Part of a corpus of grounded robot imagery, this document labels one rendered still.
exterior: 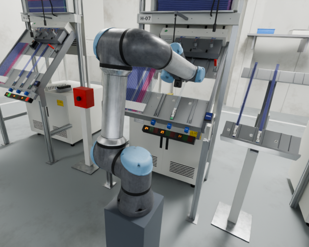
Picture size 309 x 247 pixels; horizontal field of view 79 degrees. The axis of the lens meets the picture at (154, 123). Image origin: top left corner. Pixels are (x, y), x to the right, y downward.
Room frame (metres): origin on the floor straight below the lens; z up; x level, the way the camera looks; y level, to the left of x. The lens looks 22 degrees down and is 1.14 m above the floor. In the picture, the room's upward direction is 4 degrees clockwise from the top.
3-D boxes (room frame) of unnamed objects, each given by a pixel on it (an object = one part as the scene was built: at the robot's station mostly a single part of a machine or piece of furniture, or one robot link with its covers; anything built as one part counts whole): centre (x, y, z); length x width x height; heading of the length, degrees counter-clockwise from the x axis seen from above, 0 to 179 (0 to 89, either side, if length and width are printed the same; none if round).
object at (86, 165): (1.57, 0.62, 0.39); 0.24 x 0.24 x 0.78; 67
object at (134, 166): (0.59, 0.06, 0.72); 0.13 x 0.12 x 0.14; 57
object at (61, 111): (2.12, 1.17, 0.66); 1.01 x 0.73 x 1.31; 157
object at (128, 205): (0.59, 0.06, 0.60); 0.15 x 0.15 x 0.10
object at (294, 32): (3.54, -2.34, 1.50); 0.34 x 0.32 x 0.08; 65
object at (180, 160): (1.72, -0.22, 0.31); 0.70 x 0.65 x 0.62; 67
